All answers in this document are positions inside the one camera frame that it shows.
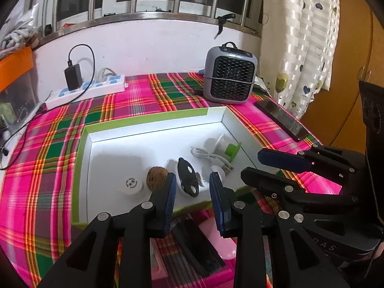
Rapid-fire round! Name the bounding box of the black smartphone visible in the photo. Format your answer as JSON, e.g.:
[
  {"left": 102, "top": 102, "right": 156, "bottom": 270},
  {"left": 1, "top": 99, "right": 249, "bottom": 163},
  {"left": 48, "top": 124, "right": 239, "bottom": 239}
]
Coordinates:
[{"left": 255, "top": 99, "right": 310, "bottom": 142}]

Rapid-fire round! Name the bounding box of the black and white oval device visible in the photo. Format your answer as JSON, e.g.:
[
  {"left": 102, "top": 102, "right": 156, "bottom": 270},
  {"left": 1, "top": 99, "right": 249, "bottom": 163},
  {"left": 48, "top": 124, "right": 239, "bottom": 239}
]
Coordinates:
[{"left": 168, "top": 157, "right": 208, "bottom": 199}]

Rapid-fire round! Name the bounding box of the pile of white bags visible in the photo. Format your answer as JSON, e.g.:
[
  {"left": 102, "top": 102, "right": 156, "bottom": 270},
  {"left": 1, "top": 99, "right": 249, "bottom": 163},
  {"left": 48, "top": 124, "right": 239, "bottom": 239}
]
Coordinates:
[{"left": 0, "top": 3, "right": 41, "bottom": 53}]

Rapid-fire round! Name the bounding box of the white power strip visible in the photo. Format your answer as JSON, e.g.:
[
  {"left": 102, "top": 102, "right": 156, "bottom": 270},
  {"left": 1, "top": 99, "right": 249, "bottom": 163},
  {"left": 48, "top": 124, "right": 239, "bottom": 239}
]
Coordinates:
[{"left": 45, "top": 73, "right": 126, "bottom": 110}]

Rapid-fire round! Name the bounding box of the white and green suction tool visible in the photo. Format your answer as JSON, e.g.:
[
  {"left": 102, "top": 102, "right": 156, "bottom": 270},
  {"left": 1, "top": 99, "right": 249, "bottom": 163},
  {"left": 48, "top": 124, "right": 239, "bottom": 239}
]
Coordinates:
[{"left": 205, "top": 134, "right": 242, "bottom": 164}]

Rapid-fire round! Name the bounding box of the white power cord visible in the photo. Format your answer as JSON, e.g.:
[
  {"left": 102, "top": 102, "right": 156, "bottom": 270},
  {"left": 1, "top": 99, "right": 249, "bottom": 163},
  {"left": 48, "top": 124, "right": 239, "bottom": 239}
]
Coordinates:
[{"left": 96, "top": 68, "right": 117, "bottom": 82}]

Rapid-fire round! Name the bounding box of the wooden cabinet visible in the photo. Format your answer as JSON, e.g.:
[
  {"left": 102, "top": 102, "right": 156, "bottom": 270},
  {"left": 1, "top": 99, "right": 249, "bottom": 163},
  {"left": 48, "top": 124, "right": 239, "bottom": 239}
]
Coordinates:
[{"left": 300, "top": 0, "right": 384, "bottom": 153}]

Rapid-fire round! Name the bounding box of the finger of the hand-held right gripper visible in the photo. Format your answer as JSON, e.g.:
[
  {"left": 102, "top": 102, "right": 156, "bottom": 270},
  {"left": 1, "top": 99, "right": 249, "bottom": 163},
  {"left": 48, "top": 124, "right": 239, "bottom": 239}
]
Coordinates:
[
  {"left": 257, "top": 144, "right": 365, "bottom": 186},
  {"left": 240, "top": 166, "right": 359, "bottom": 215}
]

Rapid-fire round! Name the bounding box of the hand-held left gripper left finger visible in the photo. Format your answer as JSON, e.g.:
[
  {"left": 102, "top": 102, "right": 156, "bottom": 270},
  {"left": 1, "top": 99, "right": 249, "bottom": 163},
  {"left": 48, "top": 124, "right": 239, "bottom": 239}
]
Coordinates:
[{"left": 37, "top": 172, "right": 177, "bottom": 288}]

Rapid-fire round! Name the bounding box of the plaid tablecloth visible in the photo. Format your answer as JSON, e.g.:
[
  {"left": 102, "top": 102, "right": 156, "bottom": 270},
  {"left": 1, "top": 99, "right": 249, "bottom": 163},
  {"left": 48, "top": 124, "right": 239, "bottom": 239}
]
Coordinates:
[{"left": 0, "top": 71, "right": 345, "bottom": 288}]

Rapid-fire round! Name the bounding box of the grey portable heater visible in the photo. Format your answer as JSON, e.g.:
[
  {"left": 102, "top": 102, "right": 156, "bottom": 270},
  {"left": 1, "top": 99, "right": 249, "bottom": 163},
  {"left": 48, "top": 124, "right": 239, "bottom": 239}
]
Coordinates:
[{"left": 203, "top": 42, "right": 259, "bottom": 105}]

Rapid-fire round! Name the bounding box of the green and white cardboard box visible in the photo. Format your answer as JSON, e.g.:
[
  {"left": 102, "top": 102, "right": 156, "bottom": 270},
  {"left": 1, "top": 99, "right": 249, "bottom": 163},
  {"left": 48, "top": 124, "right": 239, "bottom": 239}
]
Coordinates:
[{"left": 71, "top": 106, "right": 265, "bottom": 229}]

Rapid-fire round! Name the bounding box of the thin black cable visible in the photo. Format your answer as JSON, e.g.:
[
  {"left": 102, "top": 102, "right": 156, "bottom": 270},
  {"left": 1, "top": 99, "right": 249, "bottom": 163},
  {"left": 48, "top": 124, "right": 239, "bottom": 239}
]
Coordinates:
[{"left": 0, "top": 101, "right": 46, "bottom": 171}]

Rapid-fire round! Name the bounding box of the white patterned curtain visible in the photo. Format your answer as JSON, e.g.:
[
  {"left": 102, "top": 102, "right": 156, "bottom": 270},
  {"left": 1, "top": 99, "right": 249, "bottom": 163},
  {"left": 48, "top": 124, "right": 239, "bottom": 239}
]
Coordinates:
[{"left": 259, "top": 0, "right": 341, "bottom": 120}]

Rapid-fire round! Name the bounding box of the brown walnut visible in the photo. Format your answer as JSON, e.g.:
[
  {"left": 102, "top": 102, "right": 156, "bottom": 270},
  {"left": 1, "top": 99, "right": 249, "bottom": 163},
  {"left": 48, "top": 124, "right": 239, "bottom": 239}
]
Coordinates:
[{"left": 146, "top": 166, "right": 170, "bottom": 192}]

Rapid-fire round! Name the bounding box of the black charger cable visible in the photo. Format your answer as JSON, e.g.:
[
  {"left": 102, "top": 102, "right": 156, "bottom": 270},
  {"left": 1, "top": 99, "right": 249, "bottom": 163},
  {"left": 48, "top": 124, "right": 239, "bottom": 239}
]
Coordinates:
[{"left": 68, "top": 44, "right": 97, "bottom": 104}]

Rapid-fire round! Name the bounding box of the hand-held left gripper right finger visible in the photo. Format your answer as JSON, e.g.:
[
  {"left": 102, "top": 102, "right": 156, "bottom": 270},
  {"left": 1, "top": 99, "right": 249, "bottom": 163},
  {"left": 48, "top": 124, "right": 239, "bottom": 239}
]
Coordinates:
[{"left": 209, "top": 172, "right": 350, "bottom": 288}]

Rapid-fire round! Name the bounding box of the white cable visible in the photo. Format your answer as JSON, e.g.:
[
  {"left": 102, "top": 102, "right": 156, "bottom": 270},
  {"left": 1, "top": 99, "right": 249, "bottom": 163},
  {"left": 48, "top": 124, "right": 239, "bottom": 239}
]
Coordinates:
[{"left": 190, "top": 145, "right": 235, "bottom": 178}]

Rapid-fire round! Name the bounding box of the clear bin with orange lid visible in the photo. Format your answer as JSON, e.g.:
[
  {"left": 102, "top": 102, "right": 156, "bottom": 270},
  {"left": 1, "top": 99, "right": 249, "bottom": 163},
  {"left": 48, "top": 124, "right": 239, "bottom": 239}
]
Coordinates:
[{"left": 0, "top": 46, "right": 38, "bottom": 126}]

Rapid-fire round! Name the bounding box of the black charger adapter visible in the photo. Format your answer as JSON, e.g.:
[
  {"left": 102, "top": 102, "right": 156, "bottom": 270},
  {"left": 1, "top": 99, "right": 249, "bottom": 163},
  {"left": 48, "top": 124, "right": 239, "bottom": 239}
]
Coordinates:
[{"left": 64, "top": 64, "right": 84, "bottom": 91}]

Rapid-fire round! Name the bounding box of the pink case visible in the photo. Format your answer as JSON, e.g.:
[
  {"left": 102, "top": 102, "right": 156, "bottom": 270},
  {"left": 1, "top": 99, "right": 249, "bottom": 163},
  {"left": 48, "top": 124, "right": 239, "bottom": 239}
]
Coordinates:
[{"left": 200, "top": 218, "right": 238, "bottom": 260}]

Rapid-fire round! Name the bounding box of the white round jar lid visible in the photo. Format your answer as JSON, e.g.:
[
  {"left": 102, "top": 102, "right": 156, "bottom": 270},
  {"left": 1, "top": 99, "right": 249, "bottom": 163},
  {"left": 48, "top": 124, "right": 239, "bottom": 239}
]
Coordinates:
[{"left": 115, "top": 173, "right": 145, "bottom": 198}]

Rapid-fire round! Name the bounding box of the small pink device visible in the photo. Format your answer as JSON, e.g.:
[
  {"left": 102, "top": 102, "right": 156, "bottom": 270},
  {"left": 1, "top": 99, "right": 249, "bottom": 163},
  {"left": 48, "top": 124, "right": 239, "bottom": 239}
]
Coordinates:
[{"left": 149, "top": 236, "right": 169, "bottom": 280}]

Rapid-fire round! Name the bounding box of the black rectangular device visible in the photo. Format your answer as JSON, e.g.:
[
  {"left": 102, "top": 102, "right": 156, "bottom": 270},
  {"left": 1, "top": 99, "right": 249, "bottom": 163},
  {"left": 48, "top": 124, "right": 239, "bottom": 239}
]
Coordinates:
[{"left": 170, "top": 218, "right": 227, "bottom": 278}]

